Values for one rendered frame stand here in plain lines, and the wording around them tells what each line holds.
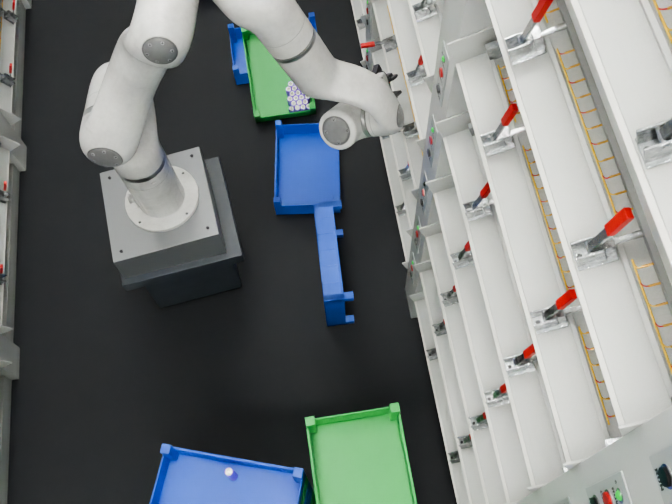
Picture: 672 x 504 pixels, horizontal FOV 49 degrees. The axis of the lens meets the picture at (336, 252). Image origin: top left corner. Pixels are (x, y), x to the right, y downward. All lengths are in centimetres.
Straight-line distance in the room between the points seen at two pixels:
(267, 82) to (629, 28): 193
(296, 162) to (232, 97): 35
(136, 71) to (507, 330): 80
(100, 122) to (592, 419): 106
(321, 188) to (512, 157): 134
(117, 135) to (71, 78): 123
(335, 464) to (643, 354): 99
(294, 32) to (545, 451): 78
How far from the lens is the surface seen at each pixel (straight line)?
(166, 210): 188
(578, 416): 94
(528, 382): 115
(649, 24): 69
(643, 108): 65
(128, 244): 192
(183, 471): 168
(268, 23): 129
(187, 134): 252
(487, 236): 123
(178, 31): 127
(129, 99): 150
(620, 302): 78
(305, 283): 220
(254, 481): 165
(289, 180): 236
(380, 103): 145
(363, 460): 164
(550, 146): 85
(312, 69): 138
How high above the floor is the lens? 203
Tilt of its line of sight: 65 degrees down
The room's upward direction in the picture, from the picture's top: 4 degrees counter-clockwise
